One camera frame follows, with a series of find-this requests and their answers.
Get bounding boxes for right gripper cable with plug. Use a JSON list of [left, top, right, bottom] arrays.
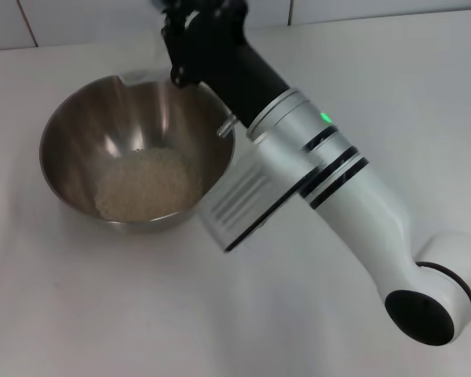
[[217, 115, 239, 138]]

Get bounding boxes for white rice grains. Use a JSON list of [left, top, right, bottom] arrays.
[[93, 148, 203, 221]]

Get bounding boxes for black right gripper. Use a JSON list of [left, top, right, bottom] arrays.
[[158, 0, 292, 130]]

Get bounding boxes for stainless steel mixing bowl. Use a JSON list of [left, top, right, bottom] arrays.
[[38, 70, 237, 235]]

